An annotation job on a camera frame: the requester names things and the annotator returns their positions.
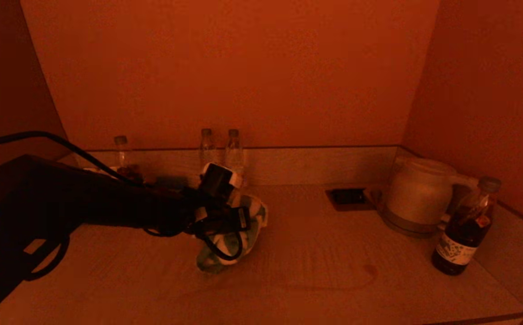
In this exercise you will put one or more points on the white electric kettle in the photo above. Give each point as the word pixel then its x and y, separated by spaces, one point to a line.
pixel 417 194

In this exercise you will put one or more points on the black recessed power socket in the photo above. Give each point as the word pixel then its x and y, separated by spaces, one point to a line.
pixel 348 197

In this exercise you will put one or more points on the green white striped towel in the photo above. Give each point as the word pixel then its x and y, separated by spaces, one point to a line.
pixel 254 216

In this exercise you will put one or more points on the grey kettle base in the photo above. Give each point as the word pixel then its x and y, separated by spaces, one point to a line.
pixel 405 228

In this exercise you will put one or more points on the clear water bottle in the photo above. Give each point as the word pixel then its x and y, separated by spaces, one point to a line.
pixel 235 153
pixel 207 149

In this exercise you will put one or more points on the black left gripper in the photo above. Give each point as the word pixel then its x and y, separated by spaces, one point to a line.
pixel 220 221

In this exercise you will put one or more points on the small red tea bottle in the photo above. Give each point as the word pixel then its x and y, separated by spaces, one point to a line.
pixel 123 155

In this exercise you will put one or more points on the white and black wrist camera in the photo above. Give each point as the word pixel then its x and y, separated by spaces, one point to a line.
pixel 218 180

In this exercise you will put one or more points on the large dark tea bottle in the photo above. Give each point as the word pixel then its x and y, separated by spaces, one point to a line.
pixel 459 243

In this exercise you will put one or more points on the small dark teal box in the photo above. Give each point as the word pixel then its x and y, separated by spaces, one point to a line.
pixel 171 181

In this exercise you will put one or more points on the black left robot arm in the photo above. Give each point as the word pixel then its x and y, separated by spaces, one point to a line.
pixel 62 203

